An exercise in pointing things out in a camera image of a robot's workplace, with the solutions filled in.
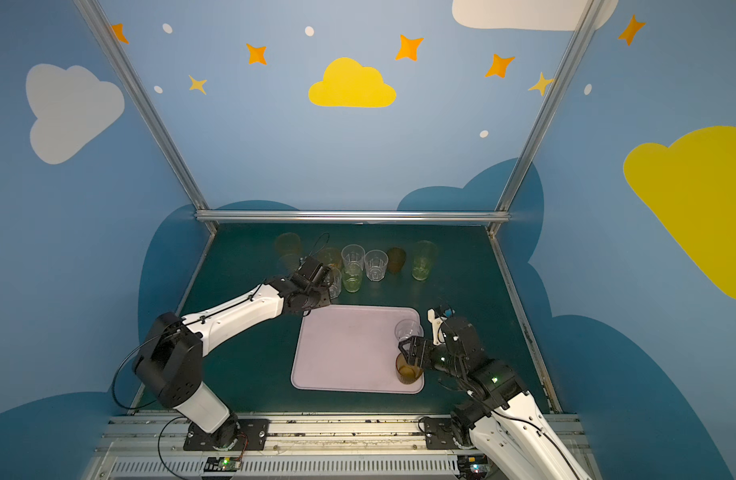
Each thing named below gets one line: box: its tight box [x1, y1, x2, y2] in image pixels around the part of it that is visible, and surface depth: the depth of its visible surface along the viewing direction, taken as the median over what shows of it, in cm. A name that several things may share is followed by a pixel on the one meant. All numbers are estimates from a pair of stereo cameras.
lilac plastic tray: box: [291, 305, 425, 394], surface depth 92 cm
